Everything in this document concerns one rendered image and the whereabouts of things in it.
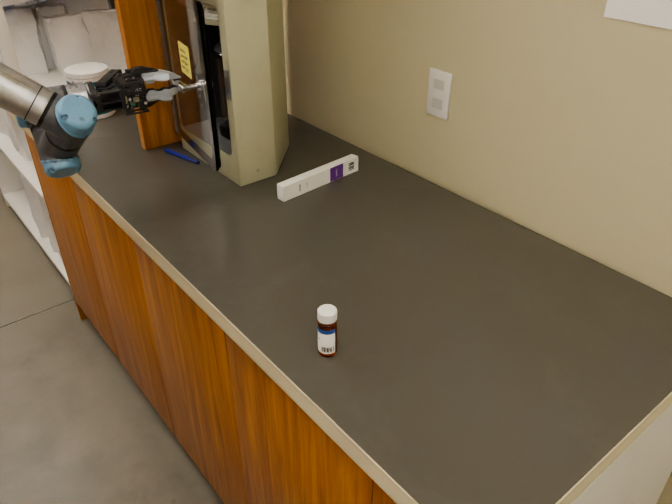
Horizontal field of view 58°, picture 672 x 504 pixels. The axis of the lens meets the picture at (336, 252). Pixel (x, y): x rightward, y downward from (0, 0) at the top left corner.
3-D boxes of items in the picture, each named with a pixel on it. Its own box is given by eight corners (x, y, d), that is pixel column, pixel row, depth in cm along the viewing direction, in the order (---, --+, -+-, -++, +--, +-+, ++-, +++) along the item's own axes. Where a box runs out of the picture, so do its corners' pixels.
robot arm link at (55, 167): (53, 162, 121) (37, 111, 121) (41, 182, 129) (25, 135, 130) (92, 157, 126) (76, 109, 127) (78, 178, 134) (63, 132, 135)
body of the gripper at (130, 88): (153, 112, 137) (98, 122, 132) (142, 101, 144) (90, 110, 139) (147, 79, 133) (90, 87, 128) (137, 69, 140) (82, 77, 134)
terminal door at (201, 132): (180, 132, 172) (157, -20, 150) (220, 173, 150) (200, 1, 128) (177, 133, 172) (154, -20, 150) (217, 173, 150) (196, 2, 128)
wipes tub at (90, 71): (107, 103, 207) (98, 59, 199) (123, 114, 198) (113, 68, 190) (69, 112, 200) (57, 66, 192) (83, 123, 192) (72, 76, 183)
